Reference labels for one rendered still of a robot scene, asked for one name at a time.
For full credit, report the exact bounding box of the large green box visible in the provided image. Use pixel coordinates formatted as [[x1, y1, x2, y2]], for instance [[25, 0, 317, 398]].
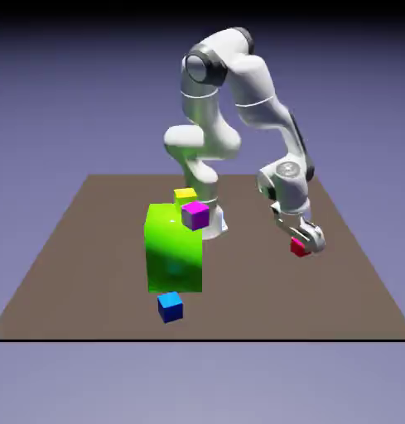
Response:
[[143, 202, 204, 295]]

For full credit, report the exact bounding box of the small red cube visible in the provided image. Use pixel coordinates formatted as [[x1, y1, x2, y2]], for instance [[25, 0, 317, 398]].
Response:
[[290, 237, 311, 258]]

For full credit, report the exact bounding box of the small blue cube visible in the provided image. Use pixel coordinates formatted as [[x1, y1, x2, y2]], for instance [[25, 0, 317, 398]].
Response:
[[157, 291, 184, 324]]

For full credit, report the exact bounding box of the small yellow cube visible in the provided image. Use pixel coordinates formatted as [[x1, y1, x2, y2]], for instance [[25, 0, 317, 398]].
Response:
[[173, 187, 199, 210]]

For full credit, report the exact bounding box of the small magenta cube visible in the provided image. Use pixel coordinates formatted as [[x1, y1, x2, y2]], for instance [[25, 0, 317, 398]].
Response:
[[181, 200, 210, 232]]

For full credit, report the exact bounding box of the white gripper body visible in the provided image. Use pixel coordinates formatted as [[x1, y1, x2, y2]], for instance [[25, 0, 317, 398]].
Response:
[[270, 201, 326, 255]]

